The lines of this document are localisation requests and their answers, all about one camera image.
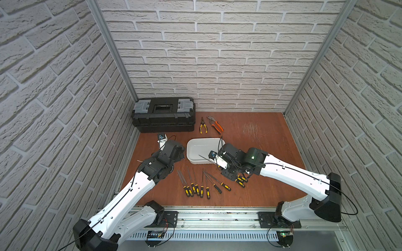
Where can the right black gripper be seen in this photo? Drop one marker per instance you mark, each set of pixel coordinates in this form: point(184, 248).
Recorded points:
point(227, 175)

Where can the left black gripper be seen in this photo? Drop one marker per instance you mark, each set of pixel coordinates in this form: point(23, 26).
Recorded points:
point(168, 144)

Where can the black handled round file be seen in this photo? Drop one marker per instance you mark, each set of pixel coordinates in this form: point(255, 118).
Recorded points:
point(214, 185)

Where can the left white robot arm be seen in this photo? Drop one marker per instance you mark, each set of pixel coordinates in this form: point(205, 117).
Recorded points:
point(112, 225)

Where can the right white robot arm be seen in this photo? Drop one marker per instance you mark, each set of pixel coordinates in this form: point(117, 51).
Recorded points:
point(323, 192)

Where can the white rectangular storage box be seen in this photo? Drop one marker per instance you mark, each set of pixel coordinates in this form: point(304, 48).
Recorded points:
point(201, 146)

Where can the flat file far left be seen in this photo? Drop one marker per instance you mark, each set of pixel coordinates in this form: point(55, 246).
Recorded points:
point(188, 193)

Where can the black plastic toolbox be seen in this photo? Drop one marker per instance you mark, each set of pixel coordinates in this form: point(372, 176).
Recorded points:
point(166, 114)

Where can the left controller board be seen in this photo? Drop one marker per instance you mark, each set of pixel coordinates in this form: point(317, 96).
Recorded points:
point(155, 238)

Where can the controller board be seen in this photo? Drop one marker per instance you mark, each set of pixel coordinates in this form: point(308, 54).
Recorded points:
point(155, 238)
point(285, 239)

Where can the right controller board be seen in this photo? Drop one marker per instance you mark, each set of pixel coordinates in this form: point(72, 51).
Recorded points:
point(285, 239)

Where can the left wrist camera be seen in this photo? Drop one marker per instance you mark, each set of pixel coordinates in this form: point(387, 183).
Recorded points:
point(162, 139)

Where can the yellow handled pliers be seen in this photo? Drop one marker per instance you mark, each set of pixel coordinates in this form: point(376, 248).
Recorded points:
point(203, 126)

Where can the orange handled pliers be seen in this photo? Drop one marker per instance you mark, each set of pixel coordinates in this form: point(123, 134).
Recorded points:
point(214, 123)

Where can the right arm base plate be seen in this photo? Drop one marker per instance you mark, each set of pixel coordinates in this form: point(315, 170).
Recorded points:
point(270, 220)

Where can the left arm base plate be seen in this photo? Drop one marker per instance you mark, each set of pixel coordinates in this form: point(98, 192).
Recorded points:
point(168, 217)

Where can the aluminium mounting rail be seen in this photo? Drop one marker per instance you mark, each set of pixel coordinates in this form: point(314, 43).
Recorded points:
point(238, 218)

